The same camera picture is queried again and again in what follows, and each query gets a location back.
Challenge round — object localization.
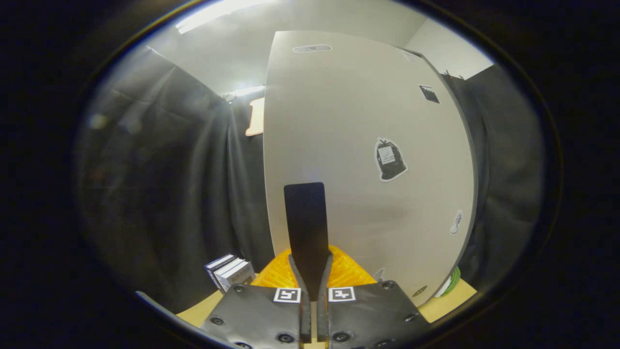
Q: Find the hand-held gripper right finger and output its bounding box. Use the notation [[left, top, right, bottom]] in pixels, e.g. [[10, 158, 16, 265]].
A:
[[317, 245, 432, 349]]

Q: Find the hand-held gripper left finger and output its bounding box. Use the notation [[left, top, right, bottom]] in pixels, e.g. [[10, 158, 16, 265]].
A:
[[200, 247, 313, 349]]

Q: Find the black door handle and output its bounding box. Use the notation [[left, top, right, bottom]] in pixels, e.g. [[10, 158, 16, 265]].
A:
[[284, 182, 330, 301]]

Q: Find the grey shoe cabinet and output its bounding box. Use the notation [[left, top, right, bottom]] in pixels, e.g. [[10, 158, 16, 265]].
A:
[[402, 48, 481, 311]]

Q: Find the white shoe cabinet door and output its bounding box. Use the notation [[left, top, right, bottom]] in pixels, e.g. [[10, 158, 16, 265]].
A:
[[263, 31, 478, 307]]

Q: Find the white book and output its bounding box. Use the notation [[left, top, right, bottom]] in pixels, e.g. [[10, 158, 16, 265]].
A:
[[213, 258, 245, 291]]

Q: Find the dark blue book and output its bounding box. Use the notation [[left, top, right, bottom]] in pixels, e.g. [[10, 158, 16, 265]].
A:
[[204, 254, 237, 290]]

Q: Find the green striped object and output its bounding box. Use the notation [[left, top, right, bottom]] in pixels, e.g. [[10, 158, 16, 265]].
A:
[[436, 267, 462, 298]]

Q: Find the black backdrop cloth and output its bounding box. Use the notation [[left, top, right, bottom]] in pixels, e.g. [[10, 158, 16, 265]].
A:
[[77, 46, 545, 311]]

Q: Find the bright light fixture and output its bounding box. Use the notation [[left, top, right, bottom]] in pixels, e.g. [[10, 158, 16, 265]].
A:
[[227, 86, 266, 101]]

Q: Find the ceiling light panel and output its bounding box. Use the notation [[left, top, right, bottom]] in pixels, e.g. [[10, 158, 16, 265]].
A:
[[175, 0, 277, 34]]

